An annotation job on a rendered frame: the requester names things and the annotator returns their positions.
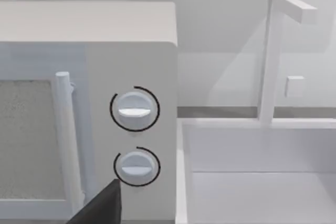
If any white sink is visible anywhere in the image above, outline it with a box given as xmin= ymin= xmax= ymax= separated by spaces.
xmin=175 ymin=118 xmax=336 ymax=224

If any pale microwave knob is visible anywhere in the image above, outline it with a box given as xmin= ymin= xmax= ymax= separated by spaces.
xmin=115 ymin=91 xmax=154 ymax=124
xmin=119 ymin=152 xmax=155 ymax=180

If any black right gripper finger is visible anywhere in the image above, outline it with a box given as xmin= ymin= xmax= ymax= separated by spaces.
xmin=67 ymin=178 xmax=122 ymax=224

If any pale microwave oven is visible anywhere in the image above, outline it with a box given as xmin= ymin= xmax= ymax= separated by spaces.
xmin=0 ymin=1 xmax=179 ymax=222

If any microwave oven door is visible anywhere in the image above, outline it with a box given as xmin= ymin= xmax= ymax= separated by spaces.
xmin=0 ymin=44 xmax=91 ymax=221

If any tall white tap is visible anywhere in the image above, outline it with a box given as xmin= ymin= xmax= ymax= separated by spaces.
xmin=258 ymin=0 xmax=318 ymax=124

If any pale microwave door handle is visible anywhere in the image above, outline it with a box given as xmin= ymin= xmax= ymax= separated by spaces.
xmin=55 ymin=71 xmax=86 ymax=216

